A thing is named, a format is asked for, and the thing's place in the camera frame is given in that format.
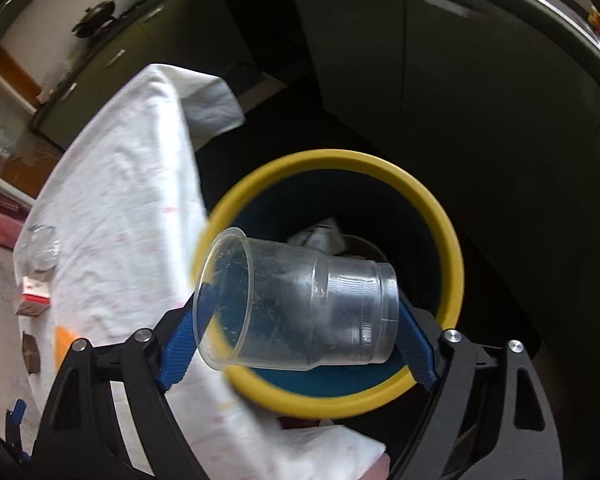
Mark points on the silver foil wrapper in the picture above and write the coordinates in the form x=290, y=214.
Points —
x=320, y=235

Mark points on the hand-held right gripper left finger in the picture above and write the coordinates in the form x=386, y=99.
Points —
x=180, y=355

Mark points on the yellow rimmed trash bin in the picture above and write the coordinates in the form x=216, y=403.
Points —
x=380, y=170

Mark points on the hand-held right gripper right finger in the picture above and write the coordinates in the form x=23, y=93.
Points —
x=420, y=360

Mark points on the clear plastic bottle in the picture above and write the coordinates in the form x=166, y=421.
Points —
x=44, y=250

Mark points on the red white milk carton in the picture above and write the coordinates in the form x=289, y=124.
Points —
x=35, y=292

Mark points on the clear plastic cup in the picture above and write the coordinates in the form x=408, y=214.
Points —
x=300, y=310

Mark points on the white floral tablecloth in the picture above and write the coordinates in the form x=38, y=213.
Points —
x=120, y=210

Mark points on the green kitchen cabinets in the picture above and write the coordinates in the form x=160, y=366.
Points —
x=570, y=15

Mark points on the black wok with lid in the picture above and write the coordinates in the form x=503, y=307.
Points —
x=95, y=17

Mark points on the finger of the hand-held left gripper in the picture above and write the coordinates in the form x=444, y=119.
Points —
x=16, y=425

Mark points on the brown plastic tray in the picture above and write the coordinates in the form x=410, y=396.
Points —
x=31, y=352

